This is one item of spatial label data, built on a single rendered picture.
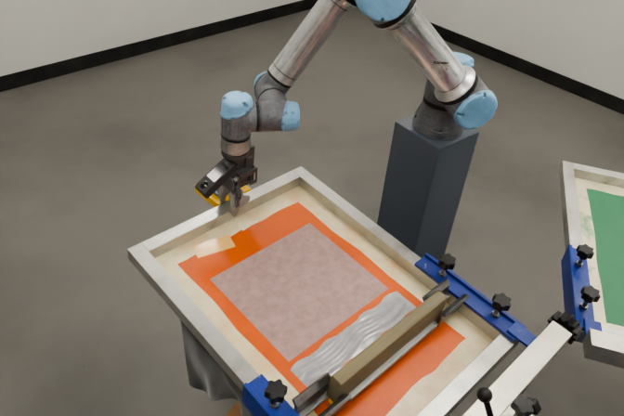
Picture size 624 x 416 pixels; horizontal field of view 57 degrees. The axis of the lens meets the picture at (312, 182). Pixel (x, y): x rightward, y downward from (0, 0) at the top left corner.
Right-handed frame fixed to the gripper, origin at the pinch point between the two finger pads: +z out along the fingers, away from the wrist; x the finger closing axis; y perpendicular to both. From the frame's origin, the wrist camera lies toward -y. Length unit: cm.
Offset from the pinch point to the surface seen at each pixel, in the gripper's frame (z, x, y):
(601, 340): -6, -90, 39
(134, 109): 119, 224, 88
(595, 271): 4, -78, 71
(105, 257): 112, 103, 4
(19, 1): 65, 305, 52
